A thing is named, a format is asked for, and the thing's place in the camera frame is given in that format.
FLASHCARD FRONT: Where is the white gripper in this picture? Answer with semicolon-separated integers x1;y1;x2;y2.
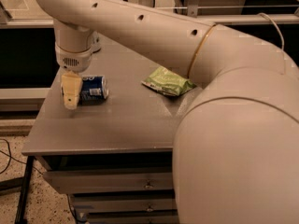
55;45;93;110

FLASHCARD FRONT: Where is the blue pepsi can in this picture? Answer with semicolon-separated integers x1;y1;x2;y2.
80;76;109;102

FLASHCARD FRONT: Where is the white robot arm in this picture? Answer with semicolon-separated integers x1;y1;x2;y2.
36;0;299;224

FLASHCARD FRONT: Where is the silver white soda can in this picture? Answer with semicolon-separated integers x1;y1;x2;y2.
92;32;101;53

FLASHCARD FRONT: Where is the grey drawer cabinet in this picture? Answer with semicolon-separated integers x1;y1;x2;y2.
22;38;201;223

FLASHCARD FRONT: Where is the green chip bag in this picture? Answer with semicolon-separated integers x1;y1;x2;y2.
142;66;196;96

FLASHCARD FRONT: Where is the middle grey drawer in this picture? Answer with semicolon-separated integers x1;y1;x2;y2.
71;190;177;213

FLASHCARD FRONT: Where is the grey drawer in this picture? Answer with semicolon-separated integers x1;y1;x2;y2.
43;167;173;194
71;190;177;213
87;210;179;224

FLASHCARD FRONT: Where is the top grey drawer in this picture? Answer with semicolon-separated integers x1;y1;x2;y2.
43;167;173;194

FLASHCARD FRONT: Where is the bottom grey drawer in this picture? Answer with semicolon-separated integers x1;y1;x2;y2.
87;210;179;224

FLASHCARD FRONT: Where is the black metal stand leg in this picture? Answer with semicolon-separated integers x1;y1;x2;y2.
14;156;34;224

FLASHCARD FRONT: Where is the grey metal railing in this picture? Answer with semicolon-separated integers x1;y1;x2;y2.
0;0;299;28

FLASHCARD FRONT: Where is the black floor cable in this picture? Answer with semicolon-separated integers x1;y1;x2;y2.
0;137;45;176

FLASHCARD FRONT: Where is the white cable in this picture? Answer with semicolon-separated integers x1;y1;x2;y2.
257;12;288;77

